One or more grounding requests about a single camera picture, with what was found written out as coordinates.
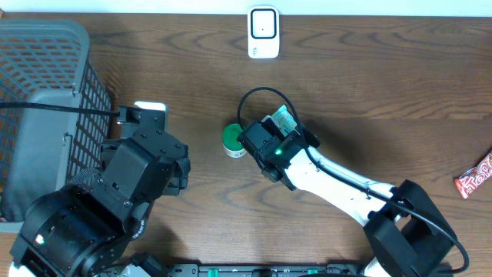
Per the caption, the mint green wipes packet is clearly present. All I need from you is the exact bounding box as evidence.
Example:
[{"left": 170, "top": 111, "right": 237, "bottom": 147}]
[{"left": 271, "top": 105, "right": 298, "bottom": 136}]

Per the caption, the green lid jar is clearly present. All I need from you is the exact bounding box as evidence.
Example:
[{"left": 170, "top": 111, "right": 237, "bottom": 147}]
[{"left": 221, "top": 123, "right": 247, "bottom": 159}]

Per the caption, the orange chocolate bar wrapper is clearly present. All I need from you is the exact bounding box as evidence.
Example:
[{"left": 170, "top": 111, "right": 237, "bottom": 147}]
[{"left": 454, "top": 152, "right": 491, "bottom": 199}]

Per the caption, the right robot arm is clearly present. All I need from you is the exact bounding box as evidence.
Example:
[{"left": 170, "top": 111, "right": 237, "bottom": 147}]
[{"left": 238, "top": 117, "right": 456, "bottom": 276}]

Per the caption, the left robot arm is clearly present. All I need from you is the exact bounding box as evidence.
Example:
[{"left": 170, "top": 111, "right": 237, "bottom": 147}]
[{"left": 8, "top": 106, "right": 191, "bottom": 276}]

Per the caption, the grey plastic mesh basket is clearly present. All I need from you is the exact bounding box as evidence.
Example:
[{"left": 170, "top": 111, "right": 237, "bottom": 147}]
[{"left": 1, "top": 19, "right": 111, "bottom": 233}]

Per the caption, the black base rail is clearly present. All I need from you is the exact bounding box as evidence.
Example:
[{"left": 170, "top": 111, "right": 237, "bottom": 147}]
[{"left": 95, "top": 262, "right": 370, "bottom": 277}]

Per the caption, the black left camera cable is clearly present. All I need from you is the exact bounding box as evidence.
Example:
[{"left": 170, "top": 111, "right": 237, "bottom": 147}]
[{"left": 0, "top": 102, "right": 121, "bottom": 117}]

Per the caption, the black camera cable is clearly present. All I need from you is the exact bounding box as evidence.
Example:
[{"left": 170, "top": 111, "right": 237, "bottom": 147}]
[
  {"left": 0, "top": 102, "right": 121, "bottom": 117},
  {"left": 236, "top": 86, "right": 470, "bottom": 275}
]

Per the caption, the black right camera cable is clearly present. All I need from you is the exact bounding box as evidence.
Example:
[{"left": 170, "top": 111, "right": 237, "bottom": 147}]
[{"left": 236, "top": 86, "right": 470, "bottom": 275}]

